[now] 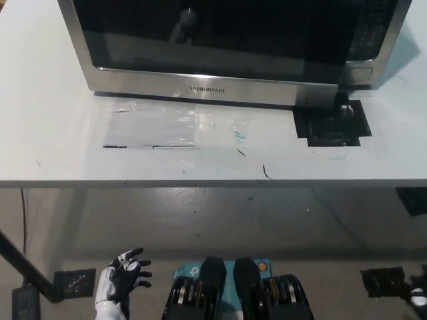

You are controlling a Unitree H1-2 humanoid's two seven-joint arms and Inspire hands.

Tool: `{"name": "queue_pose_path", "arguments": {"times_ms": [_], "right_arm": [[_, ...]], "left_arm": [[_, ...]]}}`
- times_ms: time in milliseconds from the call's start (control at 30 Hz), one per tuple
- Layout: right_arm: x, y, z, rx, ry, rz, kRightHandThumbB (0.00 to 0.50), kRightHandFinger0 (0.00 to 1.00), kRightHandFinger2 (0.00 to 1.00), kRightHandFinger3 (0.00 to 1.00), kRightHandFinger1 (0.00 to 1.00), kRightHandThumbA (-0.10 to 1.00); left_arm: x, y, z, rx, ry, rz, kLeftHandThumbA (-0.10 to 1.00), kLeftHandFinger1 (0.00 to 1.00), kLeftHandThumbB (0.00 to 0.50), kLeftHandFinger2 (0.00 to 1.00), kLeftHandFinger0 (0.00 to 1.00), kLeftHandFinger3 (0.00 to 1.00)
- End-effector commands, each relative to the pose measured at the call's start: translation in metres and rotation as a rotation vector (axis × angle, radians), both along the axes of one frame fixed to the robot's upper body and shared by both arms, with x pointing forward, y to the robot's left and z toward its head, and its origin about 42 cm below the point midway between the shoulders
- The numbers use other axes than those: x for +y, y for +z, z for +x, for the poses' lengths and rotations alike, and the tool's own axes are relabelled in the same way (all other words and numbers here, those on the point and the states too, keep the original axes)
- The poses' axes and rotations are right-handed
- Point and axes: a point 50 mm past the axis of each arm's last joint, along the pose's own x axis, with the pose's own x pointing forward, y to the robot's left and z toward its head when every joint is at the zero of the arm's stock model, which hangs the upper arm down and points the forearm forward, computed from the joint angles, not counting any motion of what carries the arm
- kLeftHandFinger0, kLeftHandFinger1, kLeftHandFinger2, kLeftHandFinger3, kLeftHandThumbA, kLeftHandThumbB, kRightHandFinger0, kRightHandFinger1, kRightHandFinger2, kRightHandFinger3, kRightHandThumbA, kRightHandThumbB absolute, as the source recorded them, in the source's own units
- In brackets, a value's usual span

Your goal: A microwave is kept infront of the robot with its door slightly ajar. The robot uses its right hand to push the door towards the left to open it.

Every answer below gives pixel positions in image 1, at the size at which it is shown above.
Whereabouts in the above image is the thin black power cable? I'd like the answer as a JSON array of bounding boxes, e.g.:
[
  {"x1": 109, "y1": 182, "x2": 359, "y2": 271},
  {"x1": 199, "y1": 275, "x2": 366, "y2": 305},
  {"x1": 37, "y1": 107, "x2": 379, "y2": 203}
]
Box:
[{"x1": 19, "y1": 188, "x2": 29, "y2": 288}]

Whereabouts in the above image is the black metal table leg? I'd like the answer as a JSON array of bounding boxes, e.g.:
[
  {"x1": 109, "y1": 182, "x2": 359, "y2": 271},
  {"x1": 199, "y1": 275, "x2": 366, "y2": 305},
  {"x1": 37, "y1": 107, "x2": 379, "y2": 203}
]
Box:
[{"x1": 0, "y1": 229, "x2": 65, "y2": 304}]

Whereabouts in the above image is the teal cardboard box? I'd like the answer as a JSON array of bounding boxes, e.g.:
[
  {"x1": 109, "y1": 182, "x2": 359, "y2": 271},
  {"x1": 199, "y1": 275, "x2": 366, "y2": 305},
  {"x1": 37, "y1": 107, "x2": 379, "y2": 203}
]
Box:
[{"x1": 172, "y1": 259, "x2": 273, "y2": 320}]

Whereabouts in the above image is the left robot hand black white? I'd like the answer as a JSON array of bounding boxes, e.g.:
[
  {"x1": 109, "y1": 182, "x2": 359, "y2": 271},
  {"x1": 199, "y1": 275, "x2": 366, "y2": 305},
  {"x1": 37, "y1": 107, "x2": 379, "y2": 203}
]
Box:
[{"x1": 95, "y1": 247, "x2": 153, "y2": 308}]

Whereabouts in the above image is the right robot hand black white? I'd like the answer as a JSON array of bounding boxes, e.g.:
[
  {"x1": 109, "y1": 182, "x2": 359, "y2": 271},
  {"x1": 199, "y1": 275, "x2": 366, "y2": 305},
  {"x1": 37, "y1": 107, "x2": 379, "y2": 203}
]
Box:
[{"x1": 407, "y1": 274, "x2": 427, "y2": 309}]

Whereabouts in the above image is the stainless steel microwave body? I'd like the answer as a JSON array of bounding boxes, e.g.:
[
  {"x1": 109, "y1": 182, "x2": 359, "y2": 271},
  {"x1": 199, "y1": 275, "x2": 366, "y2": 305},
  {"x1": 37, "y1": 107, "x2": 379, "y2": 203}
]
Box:
[{"x1": 93, "y1": 0, "x2": 414, "y2": 101}]

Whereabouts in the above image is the clear plastic tape sheet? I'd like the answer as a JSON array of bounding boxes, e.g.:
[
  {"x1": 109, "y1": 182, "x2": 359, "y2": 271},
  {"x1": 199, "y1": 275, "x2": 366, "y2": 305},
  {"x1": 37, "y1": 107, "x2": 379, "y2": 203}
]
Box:
[{"x1": 101, "y1": 101, "x2": 256, "y2": 150}]

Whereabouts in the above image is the black power adapter brick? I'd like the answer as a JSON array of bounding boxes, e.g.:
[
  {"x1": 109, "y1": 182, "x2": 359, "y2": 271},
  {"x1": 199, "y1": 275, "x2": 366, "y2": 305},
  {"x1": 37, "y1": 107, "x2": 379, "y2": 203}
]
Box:
[{"x1": 11, "y1": 283, "x2": 41, "y2": 320}]

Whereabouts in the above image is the black tape square on floor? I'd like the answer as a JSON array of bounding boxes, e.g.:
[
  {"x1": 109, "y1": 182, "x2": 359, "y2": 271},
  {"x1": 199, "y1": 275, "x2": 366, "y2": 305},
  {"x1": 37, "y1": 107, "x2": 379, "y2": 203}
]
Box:
[
  {"x1": 359, "y1": 266, "x2": 414, "y2": 298},
  {"x1": 53, "y1": 267, "x2": 97, "y2": 299}
]

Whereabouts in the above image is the black tape patch on table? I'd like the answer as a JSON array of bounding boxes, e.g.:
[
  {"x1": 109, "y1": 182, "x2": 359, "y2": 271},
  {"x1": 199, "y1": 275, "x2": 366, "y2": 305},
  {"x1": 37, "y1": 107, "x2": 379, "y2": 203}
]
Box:
[{"x1": 292, "y1": 99, "x2": 372, "y2": 147}]

